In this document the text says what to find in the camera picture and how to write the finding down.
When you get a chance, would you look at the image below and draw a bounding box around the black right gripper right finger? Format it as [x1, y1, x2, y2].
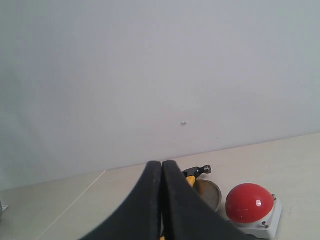
[161, 160, 248, 240]

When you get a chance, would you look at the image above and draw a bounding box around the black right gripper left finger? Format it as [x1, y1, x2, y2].
[82, 161, 162, 240]

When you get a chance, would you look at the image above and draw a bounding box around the yellow black claw hammer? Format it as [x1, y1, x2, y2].
[160, 161, 212, 240]

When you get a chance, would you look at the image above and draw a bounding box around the red dome push button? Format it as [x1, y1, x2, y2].
[225, 183, 283, 240]

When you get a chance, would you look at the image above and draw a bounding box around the round metal plate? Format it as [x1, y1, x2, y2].
[193, 179, 222, 212]

